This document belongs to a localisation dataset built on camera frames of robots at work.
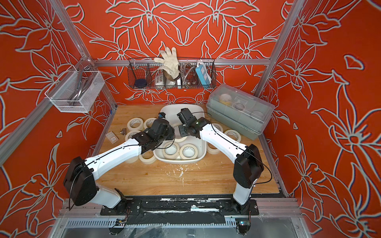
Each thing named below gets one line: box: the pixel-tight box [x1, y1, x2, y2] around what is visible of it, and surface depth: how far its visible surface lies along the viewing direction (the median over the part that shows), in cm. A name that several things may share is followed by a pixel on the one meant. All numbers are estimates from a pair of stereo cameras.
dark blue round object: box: [134, 78, 147, 86], surface depth 102 cm
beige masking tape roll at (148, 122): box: [143, 117, 158, 130], surface depth 109 cm
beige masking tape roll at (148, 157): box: [138, 149, 157, 165], surface depth 89 cm
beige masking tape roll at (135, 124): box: [127, 117, 144, 131], surface depth 108 cm
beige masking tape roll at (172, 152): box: [161, 141, 181, 160], surface depth 91 cm
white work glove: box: [153, 46, 181, 82], surface depth 90 cm
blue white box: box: [195, 59, 212, 86], surface depth 89 cm
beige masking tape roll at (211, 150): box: [206, 141, 220, 155], surface depth 92 cm
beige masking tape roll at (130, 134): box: [125, 130, 141, 142], surface depth 102 cm
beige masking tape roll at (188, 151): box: [179, 143, 198, 160], surface depth 93 cm
